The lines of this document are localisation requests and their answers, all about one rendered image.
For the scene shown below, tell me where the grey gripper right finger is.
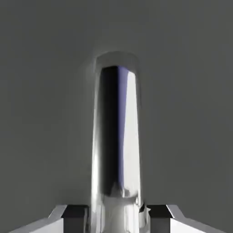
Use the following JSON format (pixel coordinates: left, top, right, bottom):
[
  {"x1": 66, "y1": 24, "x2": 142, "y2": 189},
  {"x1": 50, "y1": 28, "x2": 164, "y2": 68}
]
[{"x1": 139, "y1": 202, "x2": 225, "y2": 233}]

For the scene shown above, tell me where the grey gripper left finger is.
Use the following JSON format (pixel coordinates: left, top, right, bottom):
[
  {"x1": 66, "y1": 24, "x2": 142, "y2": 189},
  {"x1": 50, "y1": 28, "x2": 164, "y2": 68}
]
[{"x1": 8, "y1": 204, "x2": 91, "y2": 233}]

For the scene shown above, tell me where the grey painted drawer front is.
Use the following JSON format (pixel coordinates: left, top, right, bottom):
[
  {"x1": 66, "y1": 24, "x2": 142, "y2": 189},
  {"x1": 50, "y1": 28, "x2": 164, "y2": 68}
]
[{"x1": 0, "y1": 0, "x2": 233, "y2": 233}]

